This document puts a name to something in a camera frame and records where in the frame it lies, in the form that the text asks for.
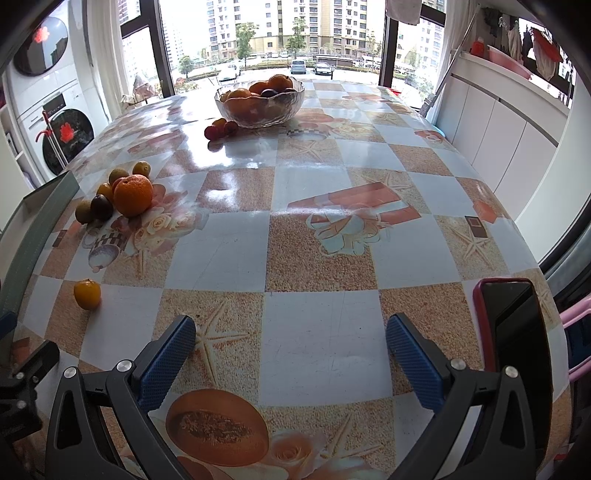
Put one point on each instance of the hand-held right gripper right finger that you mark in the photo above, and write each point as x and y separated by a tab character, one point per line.
413	364

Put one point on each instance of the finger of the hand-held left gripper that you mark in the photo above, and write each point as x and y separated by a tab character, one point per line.
39	356
5	326

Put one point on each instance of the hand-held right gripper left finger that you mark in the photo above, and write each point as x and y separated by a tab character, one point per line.
170	364

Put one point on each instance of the small yellow fruit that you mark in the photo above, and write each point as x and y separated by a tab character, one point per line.
104	190
87	294

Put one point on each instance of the grey-green cardboard box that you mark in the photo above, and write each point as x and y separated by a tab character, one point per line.
41	221

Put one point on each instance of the brown fruit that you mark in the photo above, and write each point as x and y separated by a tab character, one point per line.
83	212

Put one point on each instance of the dark plum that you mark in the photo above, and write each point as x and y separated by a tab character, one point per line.
270	93
100	207

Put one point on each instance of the large orange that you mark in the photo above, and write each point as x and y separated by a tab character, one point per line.
133	194

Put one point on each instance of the yellow tomato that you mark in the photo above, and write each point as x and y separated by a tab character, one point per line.
118	175

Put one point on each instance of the yellow-green small fruit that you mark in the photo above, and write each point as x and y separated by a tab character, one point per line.
142	168

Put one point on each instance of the smartphone in red case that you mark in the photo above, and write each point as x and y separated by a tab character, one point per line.
517	332

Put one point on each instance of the pink chair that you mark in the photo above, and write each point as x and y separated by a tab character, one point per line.
577	316

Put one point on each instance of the pole with red hook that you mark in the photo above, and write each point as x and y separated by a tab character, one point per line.
51	143

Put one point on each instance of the white washing machine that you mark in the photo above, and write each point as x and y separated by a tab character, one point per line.
69	131

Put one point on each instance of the red cherry tomato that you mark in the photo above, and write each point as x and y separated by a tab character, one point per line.
230	129
211	133

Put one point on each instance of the white cabinet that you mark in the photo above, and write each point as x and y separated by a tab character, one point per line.
498	129

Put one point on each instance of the broom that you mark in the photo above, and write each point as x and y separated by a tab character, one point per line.
427	109

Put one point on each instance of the clear glass bowl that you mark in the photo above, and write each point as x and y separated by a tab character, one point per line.
258	118

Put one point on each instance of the white dryer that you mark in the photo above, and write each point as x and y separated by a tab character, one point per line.
39	46

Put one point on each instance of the white curtain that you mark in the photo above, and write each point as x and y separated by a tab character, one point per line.
455	32
104	60

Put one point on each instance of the white parked car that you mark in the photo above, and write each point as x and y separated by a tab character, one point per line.
228	73

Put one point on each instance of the silver parked car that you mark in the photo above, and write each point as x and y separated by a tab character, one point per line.
298	67

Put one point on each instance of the pink basin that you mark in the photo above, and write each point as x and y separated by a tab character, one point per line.
505	58

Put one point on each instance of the red bottle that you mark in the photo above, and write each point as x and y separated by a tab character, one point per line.
478	47

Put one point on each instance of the red hanging garment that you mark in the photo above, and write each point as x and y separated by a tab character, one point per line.
547	48

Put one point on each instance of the pale hanging garment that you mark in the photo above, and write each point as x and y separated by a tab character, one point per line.
512	34

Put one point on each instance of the hanging pale towel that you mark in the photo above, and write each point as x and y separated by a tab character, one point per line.
404	10

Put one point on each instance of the dark window frame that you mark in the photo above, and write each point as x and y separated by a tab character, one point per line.
160	55

